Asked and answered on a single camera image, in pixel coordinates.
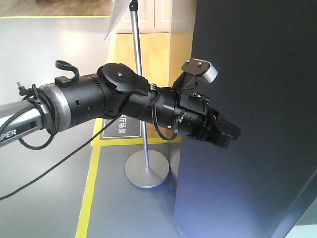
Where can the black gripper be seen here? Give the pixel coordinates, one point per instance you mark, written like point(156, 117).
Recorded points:
point(205, 123)

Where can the grey fridge door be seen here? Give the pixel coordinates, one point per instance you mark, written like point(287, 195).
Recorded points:
point(265, 52)

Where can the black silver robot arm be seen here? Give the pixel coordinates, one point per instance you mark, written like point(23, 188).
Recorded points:
point(117, 90)

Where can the grey floor sign sticker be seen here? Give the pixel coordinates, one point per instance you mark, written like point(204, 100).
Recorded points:
point(123, 127)

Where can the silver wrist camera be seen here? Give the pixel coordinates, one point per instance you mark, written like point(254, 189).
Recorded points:
point(193, 71)

